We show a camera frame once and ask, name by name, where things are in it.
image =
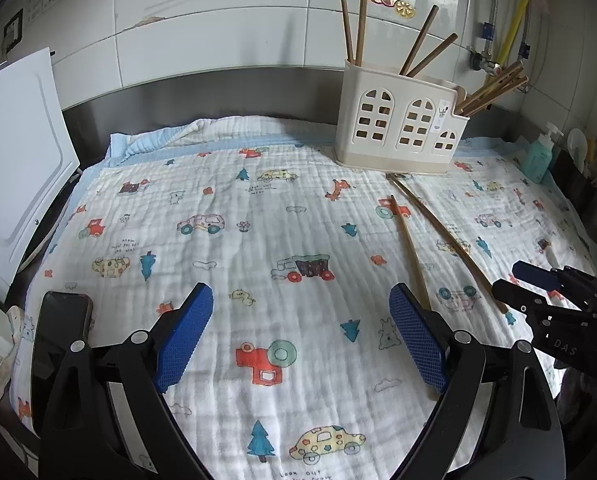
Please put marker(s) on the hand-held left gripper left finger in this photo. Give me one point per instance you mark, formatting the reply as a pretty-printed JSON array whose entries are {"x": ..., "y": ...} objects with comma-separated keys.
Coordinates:
[{"x": 186, "y": 330}]

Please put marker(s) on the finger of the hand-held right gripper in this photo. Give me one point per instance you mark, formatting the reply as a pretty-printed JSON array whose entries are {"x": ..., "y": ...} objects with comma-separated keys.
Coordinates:
[
  {"x": 513, "y": 295},
  {"x": 533, "y": 275}
]

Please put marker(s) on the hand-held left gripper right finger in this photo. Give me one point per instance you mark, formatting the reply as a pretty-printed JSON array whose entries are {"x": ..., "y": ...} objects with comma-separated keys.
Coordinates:
[{"x": 418, "y": 345}]

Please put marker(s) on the cream plastic chopstick holder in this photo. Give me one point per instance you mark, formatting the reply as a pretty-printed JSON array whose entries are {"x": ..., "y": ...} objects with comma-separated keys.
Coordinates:
[{"x": 348, "y": 125}]

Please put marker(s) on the person's right forearm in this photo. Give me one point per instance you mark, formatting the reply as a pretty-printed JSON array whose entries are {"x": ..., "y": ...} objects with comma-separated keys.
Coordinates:
[{"x": 593, "y": 390}]

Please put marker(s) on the black container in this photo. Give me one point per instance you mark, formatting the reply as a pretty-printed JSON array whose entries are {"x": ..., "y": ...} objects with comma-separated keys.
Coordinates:
[{"x": 588, "y": 200}]

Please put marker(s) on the teal soap pump bottle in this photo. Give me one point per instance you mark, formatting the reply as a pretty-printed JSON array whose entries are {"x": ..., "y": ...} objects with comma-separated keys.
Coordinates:
[{"x": 538, "y": 160}]

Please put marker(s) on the black smartphone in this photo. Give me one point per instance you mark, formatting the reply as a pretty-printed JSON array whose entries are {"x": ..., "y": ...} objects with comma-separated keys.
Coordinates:
[{"x": 61, "y": 320}]

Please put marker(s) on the white ladle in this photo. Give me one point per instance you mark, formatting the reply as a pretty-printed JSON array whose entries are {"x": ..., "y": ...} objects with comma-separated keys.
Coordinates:
[{"x": 577, "y": 147}]

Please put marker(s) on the white cartoon printed cloth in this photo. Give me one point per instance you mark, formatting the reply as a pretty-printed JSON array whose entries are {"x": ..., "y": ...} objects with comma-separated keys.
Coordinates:
[{"x": 278, "y": 210}]

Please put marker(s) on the metal valve with red knob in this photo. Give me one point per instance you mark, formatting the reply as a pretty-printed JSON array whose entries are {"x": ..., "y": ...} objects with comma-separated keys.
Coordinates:
[{"x": 485, "y": 62}]

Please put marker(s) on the blue pipe clip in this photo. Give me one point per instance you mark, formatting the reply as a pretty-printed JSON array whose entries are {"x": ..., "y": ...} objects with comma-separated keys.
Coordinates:
[
  {"x": 523, "y": 50},
  {"x": 487, "y": 30}
]

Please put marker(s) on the white plastic board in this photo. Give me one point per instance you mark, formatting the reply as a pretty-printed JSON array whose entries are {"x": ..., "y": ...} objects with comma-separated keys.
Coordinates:
[{"x": 18, "y": 170}]

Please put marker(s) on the wall socket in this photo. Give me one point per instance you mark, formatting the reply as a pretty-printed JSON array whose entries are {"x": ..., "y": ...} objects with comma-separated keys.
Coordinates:
[{"x": 13, "y": 30}]

